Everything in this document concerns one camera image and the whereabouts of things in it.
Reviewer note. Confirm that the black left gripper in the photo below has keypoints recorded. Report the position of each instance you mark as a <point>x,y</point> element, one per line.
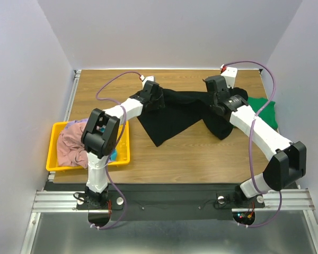
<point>159,101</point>

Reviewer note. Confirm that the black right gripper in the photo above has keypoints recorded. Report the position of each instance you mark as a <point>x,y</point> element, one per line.
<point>215,96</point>

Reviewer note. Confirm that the black t shirt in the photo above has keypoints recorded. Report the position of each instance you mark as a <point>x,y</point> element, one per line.
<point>182,110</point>

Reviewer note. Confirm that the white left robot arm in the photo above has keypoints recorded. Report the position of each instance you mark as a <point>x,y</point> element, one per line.
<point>100,135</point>

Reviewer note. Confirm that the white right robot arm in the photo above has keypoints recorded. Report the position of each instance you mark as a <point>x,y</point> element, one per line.
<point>287,159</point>

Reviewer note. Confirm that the green folded t shirt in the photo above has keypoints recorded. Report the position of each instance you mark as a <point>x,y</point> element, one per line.
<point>268,114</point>

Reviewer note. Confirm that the yellow plastic bin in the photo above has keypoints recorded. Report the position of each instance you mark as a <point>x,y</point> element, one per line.
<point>122,149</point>

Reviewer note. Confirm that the teal t shirt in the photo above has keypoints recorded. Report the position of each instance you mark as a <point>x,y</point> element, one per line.
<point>113,156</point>

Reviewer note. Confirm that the lavender t shirt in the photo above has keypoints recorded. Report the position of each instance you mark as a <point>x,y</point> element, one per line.
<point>70,123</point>

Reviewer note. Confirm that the pink t shirt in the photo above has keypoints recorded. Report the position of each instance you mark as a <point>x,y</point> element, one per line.
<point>70,149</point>

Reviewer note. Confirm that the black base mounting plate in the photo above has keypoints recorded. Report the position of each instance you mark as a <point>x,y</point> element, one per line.
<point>165,202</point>

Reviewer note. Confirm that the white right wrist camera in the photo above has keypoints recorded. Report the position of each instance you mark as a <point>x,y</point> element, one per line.
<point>229,73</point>

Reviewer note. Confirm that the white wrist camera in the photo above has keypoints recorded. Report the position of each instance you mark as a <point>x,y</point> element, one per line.
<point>229,73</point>
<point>145,79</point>

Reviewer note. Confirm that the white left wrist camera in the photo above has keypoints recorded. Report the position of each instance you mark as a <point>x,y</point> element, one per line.
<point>145,79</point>

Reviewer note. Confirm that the aluminium frame rail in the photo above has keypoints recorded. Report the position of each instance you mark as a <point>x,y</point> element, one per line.
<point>292,200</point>

